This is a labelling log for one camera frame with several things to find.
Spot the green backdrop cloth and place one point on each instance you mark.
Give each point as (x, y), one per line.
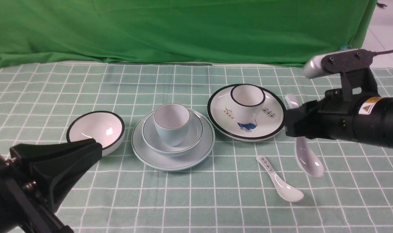
(280, 32)

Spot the white spoon with print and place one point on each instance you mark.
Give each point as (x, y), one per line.
(284, 190)

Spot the light blue ceramic cup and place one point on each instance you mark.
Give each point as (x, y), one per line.
(172, 123)

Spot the green checkered tablecloth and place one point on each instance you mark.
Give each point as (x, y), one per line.
(229, 192)

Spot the white cup black rim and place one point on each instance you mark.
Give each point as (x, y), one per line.
(247, 101)

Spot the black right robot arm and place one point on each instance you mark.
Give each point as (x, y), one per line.
(366, 119)

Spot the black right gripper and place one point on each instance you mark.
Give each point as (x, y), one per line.
(329, 118)

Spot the white plate black rim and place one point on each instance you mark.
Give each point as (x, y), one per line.
(268, 122)

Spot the light blue bowl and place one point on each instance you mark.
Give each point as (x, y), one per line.
(158, 144)

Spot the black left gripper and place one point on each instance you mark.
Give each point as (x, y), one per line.
(55, 169)

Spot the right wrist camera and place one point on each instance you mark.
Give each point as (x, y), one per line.
(353, 66)

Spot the light blue ceramic spoon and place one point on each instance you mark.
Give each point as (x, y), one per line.
(305, 156)

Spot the white bowl black rim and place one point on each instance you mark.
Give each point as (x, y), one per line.
(107, 128)

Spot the light blue plate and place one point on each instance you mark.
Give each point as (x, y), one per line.
(164, 163)

